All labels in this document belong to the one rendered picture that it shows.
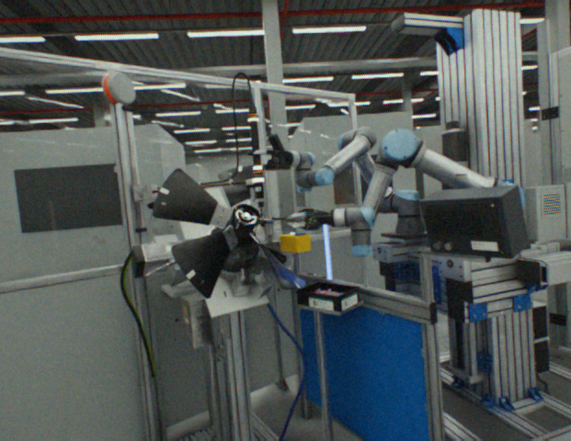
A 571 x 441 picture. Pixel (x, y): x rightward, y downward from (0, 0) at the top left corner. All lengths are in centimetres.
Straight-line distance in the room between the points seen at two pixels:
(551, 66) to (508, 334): 159
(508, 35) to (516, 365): 153
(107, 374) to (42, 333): 38
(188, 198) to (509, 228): 111
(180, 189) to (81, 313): 91
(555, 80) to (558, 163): 49
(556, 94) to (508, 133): 80
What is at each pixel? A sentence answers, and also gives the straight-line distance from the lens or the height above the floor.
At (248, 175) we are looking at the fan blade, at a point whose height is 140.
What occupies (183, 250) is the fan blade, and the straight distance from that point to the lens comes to 126.
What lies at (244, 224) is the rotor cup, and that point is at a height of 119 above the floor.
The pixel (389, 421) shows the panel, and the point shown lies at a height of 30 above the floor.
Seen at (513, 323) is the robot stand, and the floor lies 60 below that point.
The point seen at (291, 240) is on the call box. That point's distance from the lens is 190.
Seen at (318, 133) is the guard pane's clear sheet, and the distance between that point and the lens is 267.
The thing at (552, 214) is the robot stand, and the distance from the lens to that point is 206.
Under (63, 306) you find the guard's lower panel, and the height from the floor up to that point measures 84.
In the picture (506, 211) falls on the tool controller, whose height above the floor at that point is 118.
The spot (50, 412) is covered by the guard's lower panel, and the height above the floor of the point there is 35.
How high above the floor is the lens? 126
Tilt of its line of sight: 3 degrees down
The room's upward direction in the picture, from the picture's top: 5 degrees counter-clockwise
